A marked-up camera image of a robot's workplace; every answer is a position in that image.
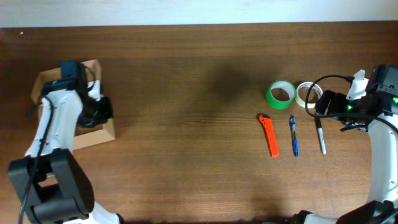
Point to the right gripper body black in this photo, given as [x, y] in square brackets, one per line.
[339, 103]

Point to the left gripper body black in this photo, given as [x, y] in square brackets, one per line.
[96, 111]

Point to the cream masking tape roll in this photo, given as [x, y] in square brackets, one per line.
[300, 100]

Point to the brown cardboard box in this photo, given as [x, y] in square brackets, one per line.
[84, 137]

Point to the green tape roll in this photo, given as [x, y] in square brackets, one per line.
[280, 94]

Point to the orange utility knife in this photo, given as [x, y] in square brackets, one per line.
[267, 125]

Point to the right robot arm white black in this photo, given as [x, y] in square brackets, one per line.
[370, 106]

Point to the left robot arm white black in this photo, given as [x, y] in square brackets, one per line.
[50, 184]

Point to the black white marker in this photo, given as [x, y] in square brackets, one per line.
[320, 135]

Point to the blue pen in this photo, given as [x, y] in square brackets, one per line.
[295, 145]

